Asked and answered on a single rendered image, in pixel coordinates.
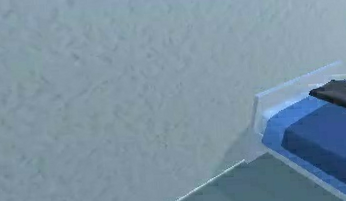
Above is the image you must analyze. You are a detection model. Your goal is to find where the white bed with blue mattress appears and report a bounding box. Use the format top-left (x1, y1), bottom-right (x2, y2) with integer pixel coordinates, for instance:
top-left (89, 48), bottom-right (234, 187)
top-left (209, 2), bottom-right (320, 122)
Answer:
top-left (247, 59), bottom-right (346, 201)

